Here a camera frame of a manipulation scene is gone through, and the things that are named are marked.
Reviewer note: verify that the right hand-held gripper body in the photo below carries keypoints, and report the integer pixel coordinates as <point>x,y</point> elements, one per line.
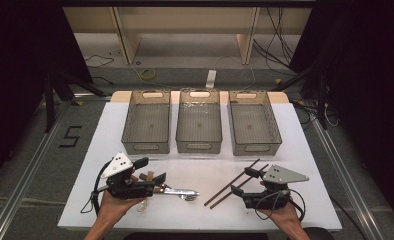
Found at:
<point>281,175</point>

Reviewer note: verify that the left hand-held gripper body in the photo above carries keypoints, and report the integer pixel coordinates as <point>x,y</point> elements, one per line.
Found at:
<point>118,165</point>

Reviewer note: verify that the light wooden utensil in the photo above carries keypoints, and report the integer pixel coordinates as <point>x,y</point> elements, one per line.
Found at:
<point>150,175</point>

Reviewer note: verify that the dark brown chopstick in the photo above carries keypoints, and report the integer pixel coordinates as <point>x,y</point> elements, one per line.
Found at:
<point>225,188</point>
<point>225,198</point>

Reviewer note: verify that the clear plastic spoon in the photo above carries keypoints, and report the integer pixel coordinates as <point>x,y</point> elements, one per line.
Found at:
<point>142,206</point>

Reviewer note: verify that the grey translucent plastic bin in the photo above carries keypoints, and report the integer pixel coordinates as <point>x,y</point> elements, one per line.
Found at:
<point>253,125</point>
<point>199,123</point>
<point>146,123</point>

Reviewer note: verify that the person's left hand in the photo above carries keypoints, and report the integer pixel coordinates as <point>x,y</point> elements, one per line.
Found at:
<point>115,206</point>

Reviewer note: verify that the person's right hand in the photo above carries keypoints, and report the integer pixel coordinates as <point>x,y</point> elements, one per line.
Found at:
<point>286,216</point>

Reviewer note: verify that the black metal stand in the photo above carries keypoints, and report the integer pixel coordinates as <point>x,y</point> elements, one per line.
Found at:
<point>321,100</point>
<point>49,100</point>

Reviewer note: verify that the yellow tape roll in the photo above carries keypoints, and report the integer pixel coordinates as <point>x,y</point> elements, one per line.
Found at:
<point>142,75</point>

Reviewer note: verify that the white power strip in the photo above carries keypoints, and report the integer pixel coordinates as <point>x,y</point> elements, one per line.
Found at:
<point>211,79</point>

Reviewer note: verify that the black curtain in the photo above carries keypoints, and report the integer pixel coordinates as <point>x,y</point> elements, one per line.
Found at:
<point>18,66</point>
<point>368,83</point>

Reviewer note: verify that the light wooden shelf unit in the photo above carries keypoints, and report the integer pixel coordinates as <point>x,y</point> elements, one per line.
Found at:
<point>185,20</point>

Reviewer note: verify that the aluminium floor rail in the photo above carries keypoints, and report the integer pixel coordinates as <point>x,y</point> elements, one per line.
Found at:
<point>345,173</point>
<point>25,180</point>

